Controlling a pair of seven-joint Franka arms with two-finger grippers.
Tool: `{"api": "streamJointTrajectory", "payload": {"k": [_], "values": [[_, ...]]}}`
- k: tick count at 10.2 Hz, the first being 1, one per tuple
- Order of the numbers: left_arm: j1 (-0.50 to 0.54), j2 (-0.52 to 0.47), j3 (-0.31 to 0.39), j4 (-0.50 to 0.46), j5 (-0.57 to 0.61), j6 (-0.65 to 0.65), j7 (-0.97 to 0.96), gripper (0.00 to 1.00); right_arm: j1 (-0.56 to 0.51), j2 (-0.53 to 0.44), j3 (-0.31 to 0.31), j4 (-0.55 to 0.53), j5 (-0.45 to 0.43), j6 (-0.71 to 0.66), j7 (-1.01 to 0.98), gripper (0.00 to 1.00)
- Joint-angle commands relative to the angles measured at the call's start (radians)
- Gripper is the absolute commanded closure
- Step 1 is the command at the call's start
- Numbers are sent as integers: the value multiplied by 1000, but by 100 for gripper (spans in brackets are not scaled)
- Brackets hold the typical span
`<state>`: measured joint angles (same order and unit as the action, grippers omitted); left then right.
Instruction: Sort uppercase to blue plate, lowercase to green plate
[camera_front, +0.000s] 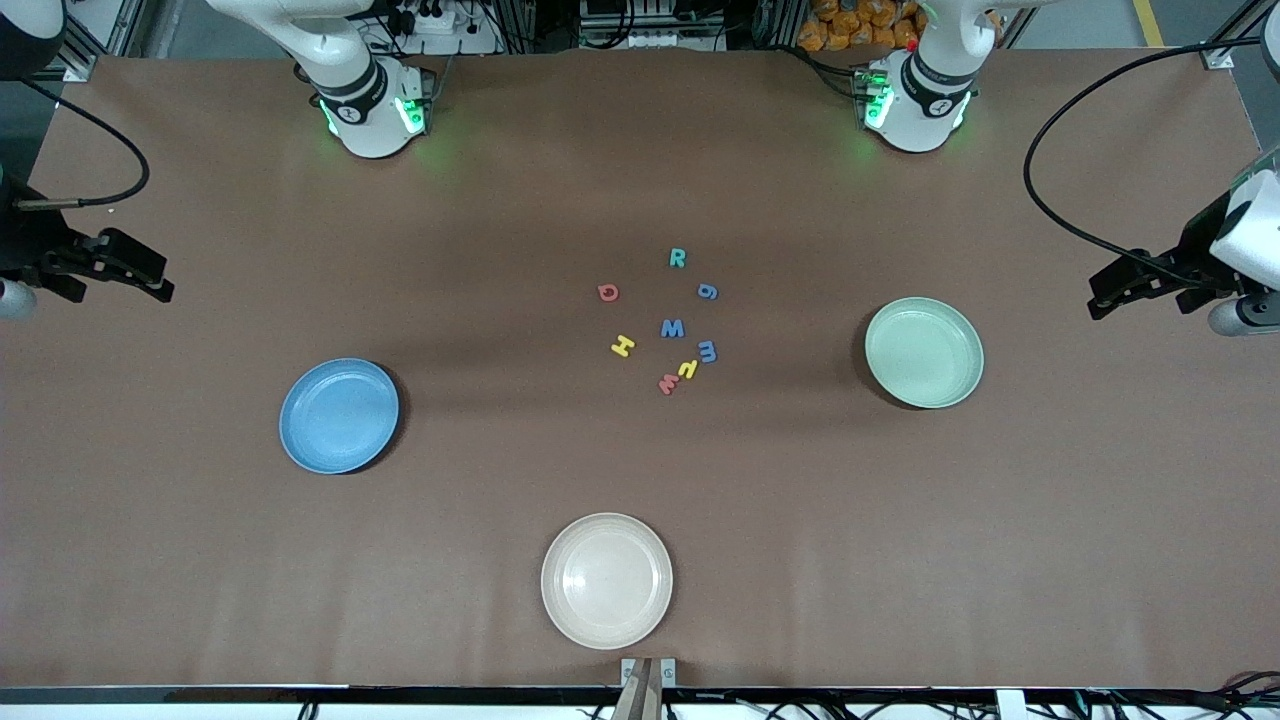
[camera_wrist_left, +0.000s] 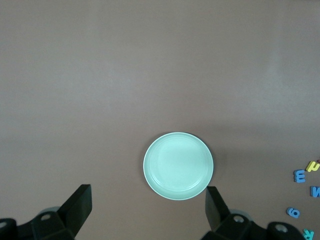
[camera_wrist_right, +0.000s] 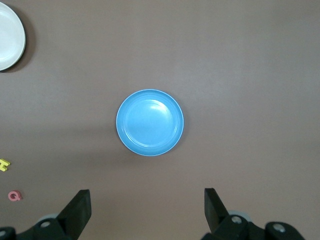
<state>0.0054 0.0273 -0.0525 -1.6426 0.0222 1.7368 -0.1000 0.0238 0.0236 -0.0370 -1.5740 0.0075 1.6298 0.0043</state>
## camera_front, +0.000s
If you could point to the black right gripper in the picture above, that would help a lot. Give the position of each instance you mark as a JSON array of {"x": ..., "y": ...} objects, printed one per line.
[{"x": 25, "y": 243}]

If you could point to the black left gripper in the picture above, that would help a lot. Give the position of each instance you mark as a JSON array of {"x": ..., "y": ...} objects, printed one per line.
[{"x": 1195, "y": 243}]

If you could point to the blue lowercase letter g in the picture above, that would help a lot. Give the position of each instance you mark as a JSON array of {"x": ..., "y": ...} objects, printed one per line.
[{"x": 709, "y": 291}]

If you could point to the yellow lowercase letter h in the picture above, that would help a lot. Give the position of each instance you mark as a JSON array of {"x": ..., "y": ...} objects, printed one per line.
[{"x": 688, "y": 368}]

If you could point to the blue uppercase letter M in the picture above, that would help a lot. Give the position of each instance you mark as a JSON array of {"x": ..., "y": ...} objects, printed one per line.
[{"x": 672, "y": 328}]

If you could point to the pink letter Q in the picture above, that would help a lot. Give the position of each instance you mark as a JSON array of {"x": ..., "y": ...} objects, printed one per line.
[{"x": 603, "y": 291}]

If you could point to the yellow uppercase letter H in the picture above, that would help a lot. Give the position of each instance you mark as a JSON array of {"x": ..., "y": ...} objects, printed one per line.
[{"x": 623, "y": 346}]

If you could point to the green plate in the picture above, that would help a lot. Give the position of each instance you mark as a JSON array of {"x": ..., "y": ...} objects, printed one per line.
[{"x": 924, "y": 352}]

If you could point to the blue plate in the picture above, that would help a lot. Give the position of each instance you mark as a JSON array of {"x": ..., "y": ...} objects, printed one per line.
[{"x": 338, "y": 416}]

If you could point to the blue lowercase letter m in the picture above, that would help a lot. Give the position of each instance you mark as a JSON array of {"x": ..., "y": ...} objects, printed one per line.
[{"x": 708, "y": 351}]

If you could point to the pink lowercase letter w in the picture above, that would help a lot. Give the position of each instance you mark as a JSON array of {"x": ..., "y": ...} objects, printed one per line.
[{"x": 667, "y": 384}]

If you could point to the beige plate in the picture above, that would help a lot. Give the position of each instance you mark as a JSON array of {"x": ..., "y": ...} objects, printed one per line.
[{"x": 606, "y": 580}]

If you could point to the orange bagged goods pile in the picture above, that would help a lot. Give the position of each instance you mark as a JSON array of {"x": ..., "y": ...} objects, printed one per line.
[{"x": 850, "y": 30}]

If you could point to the white power strip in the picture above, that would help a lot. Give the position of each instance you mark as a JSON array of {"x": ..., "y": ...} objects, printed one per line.
[{"x": 430, "y": 20}]

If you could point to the white paper tag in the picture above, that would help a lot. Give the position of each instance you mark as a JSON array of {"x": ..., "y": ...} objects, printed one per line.
[{"x": 1010, "y": 705}]

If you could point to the teal letter R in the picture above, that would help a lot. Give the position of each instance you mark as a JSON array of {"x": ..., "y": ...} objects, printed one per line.
[{"x": 677, "y": 258}]

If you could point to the metal table corner bracket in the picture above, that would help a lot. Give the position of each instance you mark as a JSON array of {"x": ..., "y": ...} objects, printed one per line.
[
  {"x": 1218, "y": 58},
  {"x": 78, "y": 68}
]

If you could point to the aluminium frame strut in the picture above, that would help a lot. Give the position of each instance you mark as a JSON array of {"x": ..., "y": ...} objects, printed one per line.
[
  {"x": 130, "y": 25},
  {"x": 1245, "y": 22}
]

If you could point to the grey metal mounting bracket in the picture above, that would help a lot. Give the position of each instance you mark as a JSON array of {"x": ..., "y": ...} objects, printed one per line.
[{"x": 628, "y": 665}]

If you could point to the brown tapered post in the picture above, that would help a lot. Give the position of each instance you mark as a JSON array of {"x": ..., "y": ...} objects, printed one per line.
[{"x": 645, "y": 700}]

